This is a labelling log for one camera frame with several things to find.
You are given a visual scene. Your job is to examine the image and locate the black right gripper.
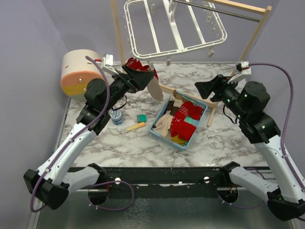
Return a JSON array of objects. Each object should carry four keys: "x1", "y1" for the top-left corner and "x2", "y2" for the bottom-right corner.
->
[{"x1": 195, "y1": 73, "x2": 248, "y2": 120}]

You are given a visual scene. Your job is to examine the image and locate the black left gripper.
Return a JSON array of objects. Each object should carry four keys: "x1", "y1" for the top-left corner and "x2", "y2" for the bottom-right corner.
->
[{"x1": 102, "y1": 64, "x2": 155, "y2": 113}]

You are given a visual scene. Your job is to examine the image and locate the red beige reindeer sock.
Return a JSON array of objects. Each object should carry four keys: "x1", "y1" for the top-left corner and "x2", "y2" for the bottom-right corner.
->
[{"x1": 147, "y1": 68, "x2": 163, "y2": 102}]

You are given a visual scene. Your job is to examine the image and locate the red santa sock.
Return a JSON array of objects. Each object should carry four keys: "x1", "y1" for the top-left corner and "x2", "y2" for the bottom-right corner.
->
[{"x1": 126, "y1": 57, "x2": 150, "y2": 72}]

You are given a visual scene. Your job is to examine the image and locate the white plastic clip hanger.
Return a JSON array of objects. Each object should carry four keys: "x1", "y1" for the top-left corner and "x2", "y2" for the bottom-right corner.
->
[{"x1": 123, "y1": 0, "x2": 228, "y2": 65}]

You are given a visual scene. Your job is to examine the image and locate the red snowflake sock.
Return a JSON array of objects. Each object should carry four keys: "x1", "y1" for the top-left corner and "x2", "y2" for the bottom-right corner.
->
[{"x1": 171, "y1": 101, "x2": 203, "y2": 141}]

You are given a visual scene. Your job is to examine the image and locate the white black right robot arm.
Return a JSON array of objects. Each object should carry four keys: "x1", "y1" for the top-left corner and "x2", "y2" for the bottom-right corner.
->
[{"x1": 194, "y1": 74, "x2": 305, "y2": 221}]

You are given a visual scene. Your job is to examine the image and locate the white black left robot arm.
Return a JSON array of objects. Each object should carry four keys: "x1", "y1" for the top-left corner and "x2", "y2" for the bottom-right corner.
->
[{"x1": 23, "y1": 65, "x2": 154, "y2": 210}]

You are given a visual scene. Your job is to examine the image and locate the green grey eraser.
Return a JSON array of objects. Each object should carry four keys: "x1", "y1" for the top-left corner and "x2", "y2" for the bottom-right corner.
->
[{"x1": 137, "y1": 114, "x2": 147, "y2": 123}]

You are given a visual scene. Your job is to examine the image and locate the yellow highlighter pen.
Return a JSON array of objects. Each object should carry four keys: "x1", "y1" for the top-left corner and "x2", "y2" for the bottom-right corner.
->
[{"x1": 125, "y1": 122, "x2": 145, "y2": 132}]

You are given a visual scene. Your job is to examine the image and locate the cream ribbed sock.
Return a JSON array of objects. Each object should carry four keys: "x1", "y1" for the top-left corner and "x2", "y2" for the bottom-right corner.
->
[{"x1": 152, "y1": 90, "x2": 187, "y2": 137}]

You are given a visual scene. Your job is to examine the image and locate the blue perforated plastic basket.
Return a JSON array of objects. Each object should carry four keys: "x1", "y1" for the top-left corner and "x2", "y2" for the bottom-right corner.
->
[{"x1": 150, "y1": 90, "x2": 207, "y2": 150}]

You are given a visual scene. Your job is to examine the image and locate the pastel round drawer box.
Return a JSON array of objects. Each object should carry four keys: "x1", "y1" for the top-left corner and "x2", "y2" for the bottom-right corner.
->
[{"x1": 61, "y1": 49, "x2": 103, "y2": 101}]

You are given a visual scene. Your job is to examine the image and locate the yellow sock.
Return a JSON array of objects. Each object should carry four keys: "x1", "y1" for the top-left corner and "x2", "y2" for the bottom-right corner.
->
[{"x1": 172, "y1": 135, "x2": 188, "y2": 146}]

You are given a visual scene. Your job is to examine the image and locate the metal hanging rod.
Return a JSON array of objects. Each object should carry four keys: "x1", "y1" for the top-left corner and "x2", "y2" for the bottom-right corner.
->
[{"x1": 173, "y1": 0, "x2": 260, "y2": 22}]

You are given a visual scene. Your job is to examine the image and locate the wooden hanger rack frame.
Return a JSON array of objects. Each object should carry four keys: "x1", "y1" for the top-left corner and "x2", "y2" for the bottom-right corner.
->
[{"x1": 110, "y1": 0, "x2": 272, "y2": 128}]

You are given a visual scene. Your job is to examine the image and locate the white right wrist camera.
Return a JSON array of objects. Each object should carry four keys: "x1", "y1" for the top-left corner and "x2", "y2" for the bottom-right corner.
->
[{"x1": 228, "y1": 61, "x2": 252, "y2": 83}]

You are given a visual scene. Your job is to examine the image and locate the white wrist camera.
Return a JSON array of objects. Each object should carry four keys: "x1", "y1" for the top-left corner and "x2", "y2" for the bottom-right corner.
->
[
  {"x1": 228, "y1": 61, "x2": 252, "y2": 83},
  {"x1": 95, "y1": 53, "x2": 119, "y2": 76}
]

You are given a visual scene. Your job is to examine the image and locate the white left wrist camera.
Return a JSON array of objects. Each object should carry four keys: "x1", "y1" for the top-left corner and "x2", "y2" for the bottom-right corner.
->
[{"x1": 95, "y1": 53, "x2": 119, "y2": 76}]

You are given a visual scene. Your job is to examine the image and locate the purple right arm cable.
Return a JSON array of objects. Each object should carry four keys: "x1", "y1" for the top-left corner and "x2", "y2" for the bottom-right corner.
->
[{"x1": 247, "y1": 62, "x2": 305, "y2": 221}]

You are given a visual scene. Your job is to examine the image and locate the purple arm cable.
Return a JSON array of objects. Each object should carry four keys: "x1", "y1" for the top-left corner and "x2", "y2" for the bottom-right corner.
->
[
  {"x1": 30, "y1": 56, "x2": 112, "y2": 213},
  {"x1": 247, "y1": 62, "x2": 305, "y2": 221}
]

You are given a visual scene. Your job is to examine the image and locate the black mounting rail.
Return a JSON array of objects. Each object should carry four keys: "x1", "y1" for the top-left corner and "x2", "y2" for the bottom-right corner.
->
[{"x1": 73, "y1": 166, "x2": 248, "y2": 198}]

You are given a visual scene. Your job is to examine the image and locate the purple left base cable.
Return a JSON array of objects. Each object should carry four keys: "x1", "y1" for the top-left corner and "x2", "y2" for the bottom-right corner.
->
[{"x1": 87, "y1": 180, "x2": 134, "y2": 213}]

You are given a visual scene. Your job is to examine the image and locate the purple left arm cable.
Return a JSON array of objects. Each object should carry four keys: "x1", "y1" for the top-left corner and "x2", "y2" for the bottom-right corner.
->
[{"x1": 30, "y1": 56, "x2": 112, "y2": 213}]

